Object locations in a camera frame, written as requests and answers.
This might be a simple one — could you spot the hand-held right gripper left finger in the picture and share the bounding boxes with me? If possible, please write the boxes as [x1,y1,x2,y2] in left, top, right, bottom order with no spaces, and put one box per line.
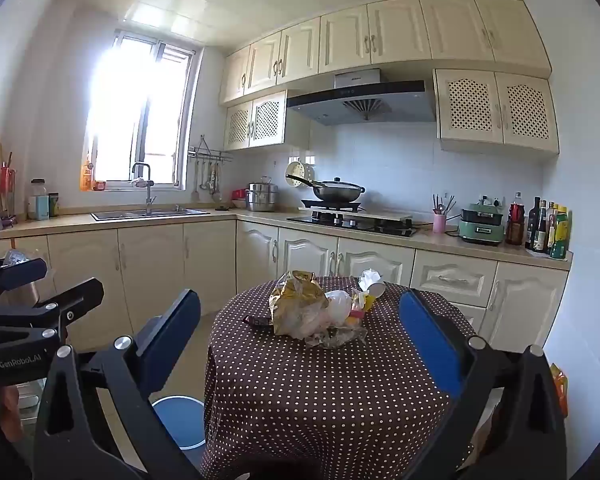
[32,287,203,480]

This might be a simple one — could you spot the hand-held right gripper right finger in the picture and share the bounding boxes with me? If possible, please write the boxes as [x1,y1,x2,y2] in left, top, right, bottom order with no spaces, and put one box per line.
[397,288,568,480]

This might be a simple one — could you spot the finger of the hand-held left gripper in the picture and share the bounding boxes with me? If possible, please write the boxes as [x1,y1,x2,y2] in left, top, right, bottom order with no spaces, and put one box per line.
[0,277,106,346]
[0,258,49,306]

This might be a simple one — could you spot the blue trash bin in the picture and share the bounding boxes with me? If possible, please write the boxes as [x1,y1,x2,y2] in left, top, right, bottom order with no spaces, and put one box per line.
[150,394,207,467]

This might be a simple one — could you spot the gold snack bag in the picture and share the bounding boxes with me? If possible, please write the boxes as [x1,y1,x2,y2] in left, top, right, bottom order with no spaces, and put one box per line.
[269,270,331,337]

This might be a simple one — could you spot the person's left hand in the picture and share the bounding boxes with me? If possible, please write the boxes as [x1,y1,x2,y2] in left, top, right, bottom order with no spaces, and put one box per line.
[0,385,26,443]

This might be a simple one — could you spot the stainless steel bin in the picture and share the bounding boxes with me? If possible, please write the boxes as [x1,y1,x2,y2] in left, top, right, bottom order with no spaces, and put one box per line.
[0,215,48,311]

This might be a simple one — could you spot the white paper cup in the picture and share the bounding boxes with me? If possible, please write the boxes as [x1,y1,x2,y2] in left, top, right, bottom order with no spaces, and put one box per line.
[364,281,386,309]

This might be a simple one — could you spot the cream base cabinets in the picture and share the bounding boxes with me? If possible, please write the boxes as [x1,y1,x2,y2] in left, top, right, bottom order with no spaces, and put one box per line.
[0,215,572,355]

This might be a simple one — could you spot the yellow and pink wrapper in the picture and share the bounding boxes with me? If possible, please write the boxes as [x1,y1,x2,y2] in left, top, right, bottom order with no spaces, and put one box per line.
[347,292,376,322]

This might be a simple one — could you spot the glass jar with white lid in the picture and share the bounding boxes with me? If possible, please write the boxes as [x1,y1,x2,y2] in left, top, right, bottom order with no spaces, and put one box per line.
[28,178,48,220]

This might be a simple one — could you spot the crumpled clear plastic wrapper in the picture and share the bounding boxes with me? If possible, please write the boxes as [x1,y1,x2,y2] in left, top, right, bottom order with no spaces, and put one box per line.
[305,325,368,350]

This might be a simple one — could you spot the stainless steel sink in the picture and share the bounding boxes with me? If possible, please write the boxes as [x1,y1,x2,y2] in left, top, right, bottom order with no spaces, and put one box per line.
[91,206,211,222]

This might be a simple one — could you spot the pink utensil holder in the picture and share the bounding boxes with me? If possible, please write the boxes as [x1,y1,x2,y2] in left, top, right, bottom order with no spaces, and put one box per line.
[432,192,456,234]

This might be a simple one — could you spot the green electric cooker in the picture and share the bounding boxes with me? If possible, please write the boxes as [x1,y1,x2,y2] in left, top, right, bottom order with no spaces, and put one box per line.
[457,201,505,247]

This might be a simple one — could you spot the orange plastic bag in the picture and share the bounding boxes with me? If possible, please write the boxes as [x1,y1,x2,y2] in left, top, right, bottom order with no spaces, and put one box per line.
[550,362,569,418]

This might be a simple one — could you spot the brown polka-dot tablecloth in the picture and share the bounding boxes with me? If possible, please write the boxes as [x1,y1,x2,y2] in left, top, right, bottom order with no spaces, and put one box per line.
[202,275,481,480]

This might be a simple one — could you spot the black gas stove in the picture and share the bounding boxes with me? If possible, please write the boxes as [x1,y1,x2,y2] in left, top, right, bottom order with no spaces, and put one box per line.
[286,199,419,238]

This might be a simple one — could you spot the row of condiment bottles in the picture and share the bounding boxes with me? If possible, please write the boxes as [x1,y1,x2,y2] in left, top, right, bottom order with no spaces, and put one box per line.
[504,191,573,261]

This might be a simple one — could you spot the stainless steamer pot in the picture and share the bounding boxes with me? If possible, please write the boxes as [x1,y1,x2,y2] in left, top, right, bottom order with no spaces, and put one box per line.
[244,176,279,212]

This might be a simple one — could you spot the black wok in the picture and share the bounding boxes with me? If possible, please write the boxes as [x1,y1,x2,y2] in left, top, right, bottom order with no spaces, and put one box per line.
[286,174,367,203]

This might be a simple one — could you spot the hanging utensil rack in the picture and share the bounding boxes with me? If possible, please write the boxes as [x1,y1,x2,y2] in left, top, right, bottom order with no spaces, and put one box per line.
[187,135,234,203]

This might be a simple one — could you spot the kitchen window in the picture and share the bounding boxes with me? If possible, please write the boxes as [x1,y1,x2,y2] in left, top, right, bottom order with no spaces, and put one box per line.
[82,30,201,192]

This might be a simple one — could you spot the pale yellow colander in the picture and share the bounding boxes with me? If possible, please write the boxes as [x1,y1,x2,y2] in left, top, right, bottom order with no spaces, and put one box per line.
[285,160,317,191]

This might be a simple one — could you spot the cream lattice-door cabinet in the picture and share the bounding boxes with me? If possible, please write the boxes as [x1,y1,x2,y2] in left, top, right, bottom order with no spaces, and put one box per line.
[224,90,311,152]
[432,69,561,162]

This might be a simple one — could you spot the black range hood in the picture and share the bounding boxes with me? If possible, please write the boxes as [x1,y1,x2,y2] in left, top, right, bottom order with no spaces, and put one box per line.
[286,69,437,127]

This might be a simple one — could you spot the cream upper wall cabinets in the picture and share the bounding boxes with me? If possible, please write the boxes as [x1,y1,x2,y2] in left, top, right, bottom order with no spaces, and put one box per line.
[219,0,552,107]

